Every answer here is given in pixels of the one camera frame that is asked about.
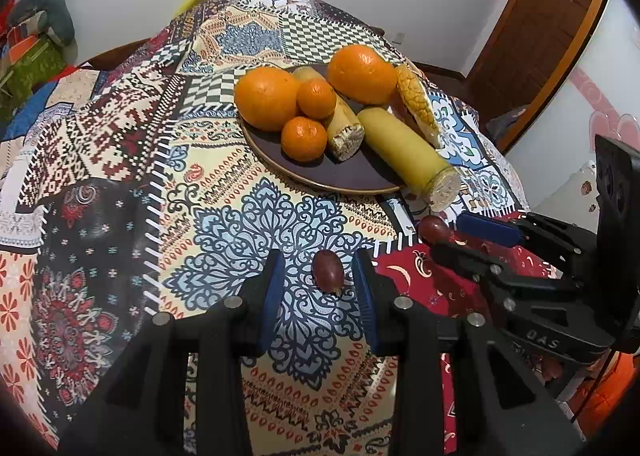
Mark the yellow bumpy fruit wedge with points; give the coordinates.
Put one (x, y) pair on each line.
(417, 103)

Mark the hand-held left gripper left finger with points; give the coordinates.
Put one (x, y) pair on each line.
(272, 296)

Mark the red jujube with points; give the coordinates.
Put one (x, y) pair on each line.
(434, 230)
(328, 272)

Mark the white pink patterned panel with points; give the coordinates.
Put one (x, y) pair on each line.
(590, 101)

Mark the patchwork patterned tablecloth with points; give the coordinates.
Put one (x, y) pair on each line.
(100, 161)

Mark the grey-teal stuffed toy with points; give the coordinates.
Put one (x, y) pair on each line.
(47, 11)

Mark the tan cylindrical fruit piece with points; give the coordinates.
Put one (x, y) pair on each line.
(345, 131)

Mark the grey cloth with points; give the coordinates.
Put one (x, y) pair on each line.
(505, 123)

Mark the wooden door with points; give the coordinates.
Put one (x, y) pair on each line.
(540, 36)

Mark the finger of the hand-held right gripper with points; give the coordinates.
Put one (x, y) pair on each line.
(487, 228)
(480, 268)

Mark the large orange with sticker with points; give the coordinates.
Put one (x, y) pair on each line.
(362, 73)

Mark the blue cloth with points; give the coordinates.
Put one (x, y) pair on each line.
(25, 111)

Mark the small orange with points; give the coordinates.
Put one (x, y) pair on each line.
(303, 138)
(316, 98)

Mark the wall outlet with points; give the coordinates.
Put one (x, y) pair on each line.
(398, 38)

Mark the yellow cylindrical fruit piece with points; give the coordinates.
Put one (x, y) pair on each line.
(400, 148)

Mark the brown round plate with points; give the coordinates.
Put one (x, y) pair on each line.
(310, 173)

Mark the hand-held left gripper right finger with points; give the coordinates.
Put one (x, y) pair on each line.
(365, 301)

